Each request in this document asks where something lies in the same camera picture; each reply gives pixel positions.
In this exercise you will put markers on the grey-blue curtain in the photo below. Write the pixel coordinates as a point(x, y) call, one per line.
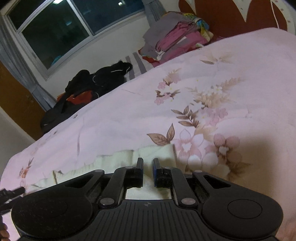
point(27, 76)
point(151, 10)

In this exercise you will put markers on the pile of pink grey clothes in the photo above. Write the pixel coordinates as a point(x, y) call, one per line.
point(175, 37)

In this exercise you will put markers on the red and white scalloped headboard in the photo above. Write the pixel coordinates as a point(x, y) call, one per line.
point(219, 16)

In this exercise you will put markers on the person's left hand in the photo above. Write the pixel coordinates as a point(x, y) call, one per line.
point(3, 230)

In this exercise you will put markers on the white knit sweater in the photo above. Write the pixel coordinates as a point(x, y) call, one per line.
point(152, 151)

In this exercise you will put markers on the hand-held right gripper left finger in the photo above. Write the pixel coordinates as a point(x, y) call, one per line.
point(140, 173)

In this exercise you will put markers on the sliding glass window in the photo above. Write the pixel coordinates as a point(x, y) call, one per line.
point(57, 30)

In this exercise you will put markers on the brown wooden door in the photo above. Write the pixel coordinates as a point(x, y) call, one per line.
point(18, 109)

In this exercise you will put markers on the bed with pink floral sheet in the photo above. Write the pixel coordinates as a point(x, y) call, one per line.
point(208, 69)

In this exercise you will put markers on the pile of black clothes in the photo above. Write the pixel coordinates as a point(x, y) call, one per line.
point(104, 78)

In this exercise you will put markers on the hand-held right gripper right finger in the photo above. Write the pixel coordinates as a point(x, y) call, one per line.
point(156, 173)

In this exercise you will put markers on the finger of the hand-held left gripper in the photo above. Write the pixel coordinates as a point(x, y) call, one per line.
point(5, 207)
point(13, 192)

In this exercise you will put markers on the red cloth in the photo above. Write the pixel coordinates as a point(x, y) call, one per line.
point(79, 98)

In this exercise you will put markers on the grey white striped cloth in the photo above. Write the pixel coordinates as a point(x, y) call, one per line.
point(136, 64)

